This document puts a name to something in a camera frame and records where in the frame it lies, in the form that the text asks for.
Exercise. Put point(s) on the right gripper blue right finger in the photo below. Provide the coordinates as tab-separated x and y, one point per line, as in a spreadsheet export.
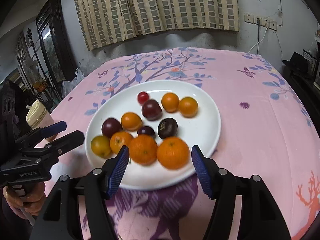
205	170

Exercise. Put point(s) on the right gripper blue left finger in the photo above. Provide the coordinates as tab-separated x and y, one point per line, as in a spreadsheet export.
115	169

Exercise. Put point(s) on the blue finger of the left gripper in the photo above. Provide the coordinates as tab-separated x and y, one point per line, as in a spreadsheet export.
57	147
37	135

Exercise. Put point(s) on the green yellow orange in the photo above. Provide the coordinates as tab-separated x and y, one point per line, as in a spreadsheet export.
100	146

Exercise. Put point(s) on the large front mandarin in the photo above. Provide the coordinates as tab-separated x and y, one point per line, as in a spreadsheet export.
118	140

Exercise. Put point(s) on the large mandarin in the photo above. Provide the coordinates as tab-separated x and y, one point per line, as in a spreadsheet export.
118	140
143	150

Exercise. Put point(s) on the dark passion fruit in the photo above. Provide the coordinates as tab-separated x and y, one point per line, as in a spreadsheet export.
167	128

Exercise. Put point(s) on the yellowish small orange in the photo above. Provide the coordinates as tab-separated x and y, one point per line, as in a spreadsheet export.
188	107

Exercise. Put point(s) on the dark purple plum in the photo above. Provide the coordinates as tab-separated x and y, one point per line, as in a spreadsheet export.
151	110

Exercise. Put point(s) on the small mandarin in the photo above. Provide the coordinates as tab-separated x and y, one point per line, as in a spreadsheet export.
170	102

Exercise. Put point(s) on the red cherry tomato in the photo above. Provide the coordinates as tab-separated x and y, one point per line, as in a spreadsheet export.
143	97

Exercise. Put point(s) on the pink cup cream lid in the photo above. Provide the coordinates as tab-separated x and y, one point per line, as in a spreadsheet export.
38	116

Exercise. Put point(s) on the dark red plum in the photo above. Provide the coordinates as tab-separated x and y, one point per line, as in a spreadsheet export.
111	126

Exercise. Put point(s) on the dark cherry with stem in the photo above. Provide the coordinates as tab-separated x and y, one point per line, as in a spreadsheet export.
146	130

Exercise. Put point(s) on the white plastic bag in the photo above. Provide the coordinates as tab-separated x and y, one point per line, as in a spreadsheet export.
68	86

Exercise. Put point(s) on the pink deer tablecloth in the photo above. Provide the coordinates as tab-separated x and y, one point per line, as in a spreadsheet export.
266	130

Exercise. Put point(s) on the dark framed mirror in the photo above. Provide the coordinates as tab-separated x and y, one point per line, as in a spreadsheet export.
54	42

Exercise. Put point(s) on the black hat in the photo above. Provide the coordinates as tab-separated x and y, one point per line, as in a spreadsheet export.
297	62

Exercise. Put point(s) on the checked beige curtain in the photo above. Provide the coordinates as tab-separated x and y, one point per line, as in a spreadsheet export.
105	22

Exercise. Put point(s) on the white wall power strip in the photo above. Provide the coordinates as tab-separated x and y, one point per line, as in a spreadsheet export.
261	21

